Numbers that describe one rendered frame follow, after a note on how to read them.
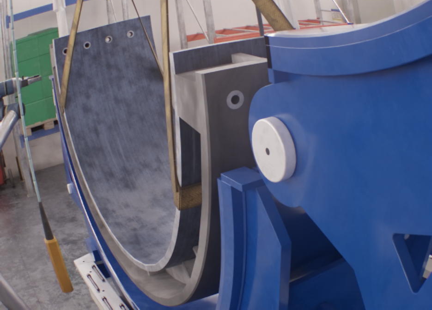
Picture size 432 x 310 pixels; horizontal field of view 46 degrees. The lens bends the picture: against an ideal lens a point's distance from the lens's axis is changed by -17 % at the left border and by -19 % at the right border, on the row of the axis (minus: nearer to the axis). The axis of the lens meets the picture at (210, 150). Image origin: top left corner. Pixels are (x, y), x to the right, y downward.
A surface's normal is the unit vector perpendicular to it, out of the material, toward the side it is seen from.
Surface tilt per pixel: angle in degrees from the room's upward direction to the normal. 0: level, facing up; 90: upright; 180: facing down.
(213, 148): 102
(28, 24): 90
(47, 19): 90
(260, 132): 90
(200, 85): 90
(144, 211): 15
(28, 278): 0
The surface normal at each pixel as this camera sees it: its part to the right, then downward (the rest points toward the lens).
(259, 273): -0.89, 0.25
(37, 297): -0.13, -0.94
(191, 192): 0.45, 0.60
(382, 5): 0.44, 0.21
